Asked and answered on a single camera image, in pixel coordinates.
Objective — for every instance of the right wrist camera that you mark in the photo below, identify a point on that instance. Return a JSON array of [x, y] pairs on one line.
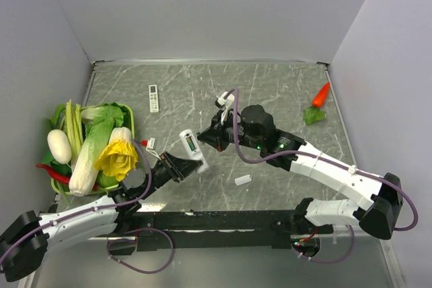
[[224, 102]]

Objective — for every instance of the red chili pepper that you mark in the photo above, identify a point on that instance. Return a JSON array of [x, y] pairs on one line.
[[54, 175]]

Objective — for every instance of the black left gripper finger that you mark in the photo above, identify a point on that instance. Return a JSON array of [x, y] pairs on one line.
[[180, 162], [184, 172]]

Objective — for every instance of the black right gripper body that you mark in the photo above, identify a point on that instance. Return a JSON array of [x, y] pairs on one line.
[[225, 131]]

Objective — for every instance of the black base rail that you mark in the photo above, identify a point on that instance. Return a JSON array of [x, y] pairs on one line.
[[217, 229]]

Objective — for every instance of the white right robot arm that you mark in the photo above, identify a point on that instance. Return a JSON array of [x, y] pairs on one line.
[[371, 202]]

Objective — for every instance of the white battery cover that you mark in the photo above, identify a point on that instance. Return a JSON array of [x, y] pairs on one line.
[[243, 180]]

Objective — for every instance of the pale green celery stalks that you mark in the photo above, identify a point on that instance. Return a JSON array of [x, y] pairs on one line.
[[73, 123]]

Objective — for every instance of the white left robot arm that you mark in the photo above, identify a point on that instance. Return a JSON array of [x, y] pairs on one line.
[[30, 238]]

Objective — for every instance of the white eggplant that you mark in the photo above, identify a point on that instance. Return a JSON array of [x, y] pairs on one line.
[[59, 146]]

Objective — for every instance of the large green napa cabbage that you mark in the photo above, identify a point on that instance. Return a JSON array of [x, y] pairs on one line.
[[97, 125]]

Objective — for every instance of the yellow green napa cabbage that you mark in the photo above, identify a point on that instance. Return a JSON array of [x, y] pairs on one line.
[[119, 157]]

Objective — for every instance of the green plastic basket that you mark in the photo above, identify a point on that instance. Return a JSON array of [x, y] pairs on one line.
[[102, 183]]

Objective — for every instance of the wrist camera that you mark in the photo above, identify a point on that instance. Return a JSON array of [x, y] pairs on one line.
[[224, 102], [150, 147]]

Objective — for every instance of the orange toy carrot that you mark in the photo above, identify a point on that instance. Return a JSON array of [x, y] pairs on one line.
[[320, 98]]

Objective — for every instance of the small white remote control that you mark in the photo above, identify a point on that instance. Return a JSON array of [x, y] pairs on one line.
[[153, 96]]

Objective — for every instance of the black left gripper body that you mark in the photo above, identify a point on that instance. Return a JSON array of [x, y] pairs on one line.
[[163, 173]]

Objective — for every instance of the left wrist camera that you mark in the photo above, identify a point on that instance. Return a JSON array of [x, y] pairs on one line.
[[150, 147]]

